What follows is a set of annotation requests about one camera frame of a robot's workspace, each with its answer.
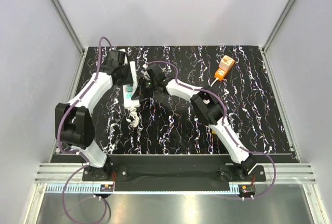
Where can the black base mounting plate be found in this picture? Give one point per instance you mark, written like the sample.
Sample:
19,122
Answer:
171,174

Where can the aluminium frame rail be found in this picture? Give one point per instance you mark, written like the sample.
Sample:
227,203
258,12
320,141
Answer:
67,25

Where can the orange white socket cube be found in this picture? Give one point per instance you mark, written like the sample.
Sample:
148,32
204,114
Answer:
224,67

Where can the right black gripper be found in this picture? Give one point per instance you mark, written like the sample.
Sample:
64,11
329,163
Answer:
137,94

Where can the white multi-socket power strip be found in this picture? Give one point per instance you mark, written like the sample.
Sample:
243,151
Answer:
128,90

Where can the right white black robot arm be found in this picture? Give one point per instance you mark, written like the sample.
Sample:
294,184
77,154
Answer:
208,107

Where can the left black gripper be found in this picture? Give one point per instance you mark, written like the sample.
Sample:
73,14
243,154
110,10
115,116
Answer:
128,80

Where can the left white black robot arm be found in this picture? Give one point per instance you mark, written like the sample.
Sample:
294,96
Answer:
73,120

